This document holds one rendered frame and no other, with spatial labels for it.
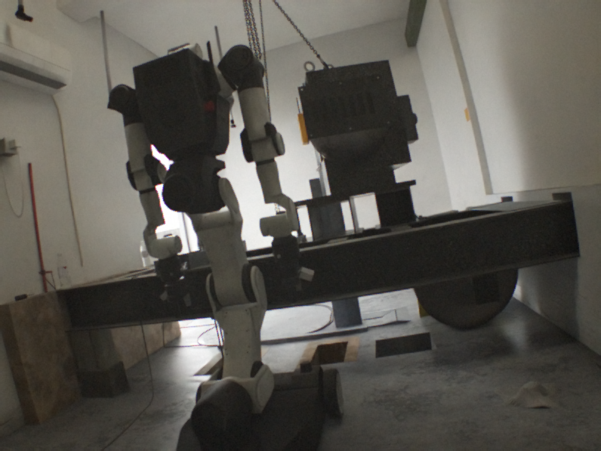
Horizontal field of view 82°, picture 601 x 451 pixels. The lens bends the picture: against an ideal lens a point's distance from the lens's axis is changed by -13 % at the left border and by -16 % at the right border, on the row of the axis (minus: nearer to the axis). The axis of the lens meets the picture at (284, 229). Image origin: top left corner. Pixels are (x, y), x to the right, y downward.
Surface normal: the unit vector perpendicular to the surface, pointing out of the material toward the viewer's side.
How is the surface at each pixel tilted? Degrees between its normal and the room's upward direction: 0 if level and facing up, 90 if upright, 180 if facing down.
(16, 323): 90
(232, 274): 86
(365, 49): 90
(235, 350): 60
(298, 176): 90
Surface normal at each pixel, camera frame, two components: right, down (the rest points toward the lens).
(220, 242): -0.17, 0.22
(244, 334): -0.27, -0.44
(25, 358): 0.96, -0.18
